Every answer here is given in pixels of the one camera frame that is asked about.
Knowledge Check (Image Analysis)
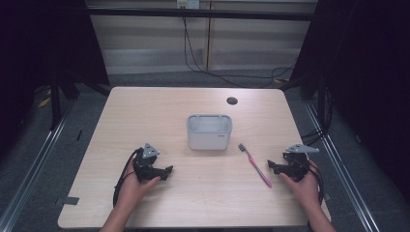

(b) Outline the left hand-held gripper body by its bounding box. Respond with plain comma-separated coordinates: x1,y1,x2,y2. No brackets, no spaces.
132,142,162,183

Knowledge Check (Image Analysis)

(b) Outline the black horizontal bar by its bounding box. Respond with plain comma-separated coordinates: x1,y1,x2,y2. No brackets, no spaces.
86,7,318,22

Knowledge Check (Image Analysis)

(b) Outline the white wall socket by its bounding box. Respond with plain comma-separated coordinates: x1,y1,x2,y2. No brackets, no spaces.
176,0,201,10

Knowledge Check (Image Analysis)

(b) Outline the person's right hand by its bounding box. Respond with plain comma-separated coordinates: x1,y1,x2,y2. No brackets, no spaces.
278,159,321,211

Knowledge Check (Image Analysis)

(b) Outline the black metal stand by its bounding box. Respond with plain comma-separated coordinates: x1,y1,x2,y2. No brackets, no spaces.
48,72,63,131

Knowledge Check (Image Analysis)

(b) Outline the person's left hand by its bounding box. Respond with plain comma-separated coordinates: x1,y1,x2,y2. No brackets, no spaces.
116,159,161,211

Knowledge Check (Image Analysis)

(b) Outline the black wall cable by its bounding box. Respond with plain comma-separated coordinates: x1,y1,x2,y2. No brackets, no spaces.
182,15,298,90

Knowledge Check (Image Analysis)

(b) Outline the grey floor tape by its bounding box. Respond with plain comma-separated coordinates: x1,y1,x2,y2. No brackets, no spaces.
53,195,80,208

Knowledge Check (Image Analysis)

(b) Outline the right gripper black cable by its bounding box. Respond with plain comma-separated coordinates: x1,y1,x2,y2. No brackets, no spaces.
307,159,325,206

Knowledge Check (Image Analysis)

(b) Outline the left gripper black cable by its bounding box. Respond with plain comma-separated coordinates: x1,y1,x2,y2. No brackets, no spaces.
112,147,144,209

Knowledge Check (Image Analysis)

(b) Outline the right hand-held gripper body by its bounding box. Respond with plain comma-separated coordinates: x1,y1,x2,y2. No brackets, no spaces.
280,143,321,183

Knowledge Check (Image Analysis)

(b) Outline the bundle of black floor cables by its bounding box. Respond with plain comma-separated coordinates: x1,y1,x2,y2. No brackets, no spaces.
301,86,333,147

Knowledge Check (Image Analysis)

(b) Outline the white plastic container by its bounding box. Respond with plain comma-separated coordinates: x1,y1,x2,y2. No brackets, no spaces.
186,113,234,152

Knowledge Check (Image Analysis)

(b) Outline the black curtain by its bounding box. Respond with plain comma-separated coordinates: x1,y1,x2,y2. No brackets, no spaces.
0,0,110,156
289,0,410,204

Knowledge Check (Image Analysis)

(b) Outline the yellow floor tape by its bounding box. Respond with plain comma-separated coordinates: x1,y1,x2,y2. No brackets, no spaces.
37,89,52,109

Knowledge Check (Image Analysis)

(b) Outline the metal floor rail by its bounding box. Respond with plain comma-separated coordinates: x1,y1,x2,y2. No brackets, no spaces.
0,105,76,232
303,100,385,232

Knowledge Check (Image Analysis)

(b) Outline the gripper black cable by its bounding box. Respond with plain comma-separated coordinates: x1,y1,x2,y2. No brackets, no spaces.
307,159,325,206
112,147,144,209

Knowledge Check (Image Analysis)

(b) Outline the pink toothbrush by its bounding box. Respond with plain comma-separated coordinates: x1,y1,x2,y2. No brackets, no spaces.
237,143,274,189

